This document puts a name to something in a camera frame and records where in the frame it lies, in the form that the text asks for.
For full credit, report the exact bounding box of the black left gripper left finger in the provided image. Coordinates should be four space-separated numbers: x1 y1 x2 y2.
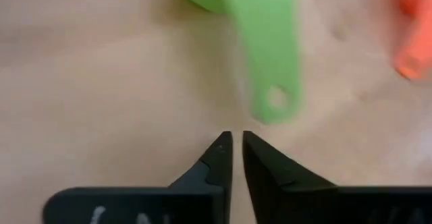
43 131 234 224

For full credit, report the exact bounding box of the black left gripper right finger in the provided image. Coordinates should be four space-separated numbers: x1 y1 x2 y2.
242 130 432 224

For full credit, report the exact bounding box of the green measuring cup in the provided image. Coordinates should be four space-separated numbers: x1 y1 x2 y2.
174 0 302 124

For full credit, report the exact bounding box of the orange measuring cup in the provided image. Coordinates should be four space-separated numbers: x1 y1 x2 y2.
393 0 432 80

